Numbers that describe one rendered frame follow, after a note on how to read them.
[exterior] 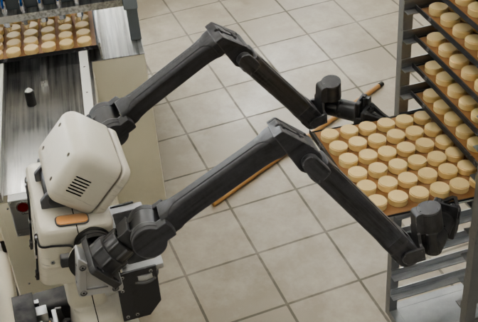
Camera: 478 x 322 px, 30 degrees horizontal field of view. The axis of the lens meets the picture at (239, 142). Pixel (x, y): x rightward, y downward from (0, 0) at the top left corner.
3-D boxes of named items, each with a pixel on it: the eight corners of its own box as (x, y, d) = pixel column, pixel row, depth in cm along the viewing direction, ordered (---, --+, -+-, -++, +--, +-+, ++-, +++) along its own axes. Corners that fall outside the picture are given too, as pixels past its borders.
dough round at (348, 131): (338, 130, 250) (338, 124, 249) (356, 129, 250) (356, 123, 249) (341, 140, 246) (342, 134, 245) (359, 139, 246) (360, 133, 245)
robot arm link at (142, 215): (110, 229, 198) (112, 243, 193) (143, 200, 196) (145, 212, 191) (139, 252, 202) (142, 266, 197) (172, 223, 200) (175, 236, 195)
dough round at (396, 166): (396, 161, 238) (397, 155, 237) (410, 170, 235) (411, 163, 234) (383, 168, 235) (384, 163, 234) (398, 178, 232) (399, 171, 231)
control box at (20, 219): (17, 229, 269) (7, 195, 260) (97, 216, 271) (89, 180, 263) (17, 238, 266) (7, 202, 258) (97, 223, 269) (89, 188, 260)
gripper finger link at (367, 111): (393, 128, 259) (363, 120, 263) (395, 107, 255) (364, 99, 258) (385, 140, 254) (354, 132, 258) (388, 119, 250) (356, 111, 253)
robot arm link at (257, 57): (216, 42, 234) (233, 65, 227) (232, 27, 233) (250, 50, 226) (299, 114, 265) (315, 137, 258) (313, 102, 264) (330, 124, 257)
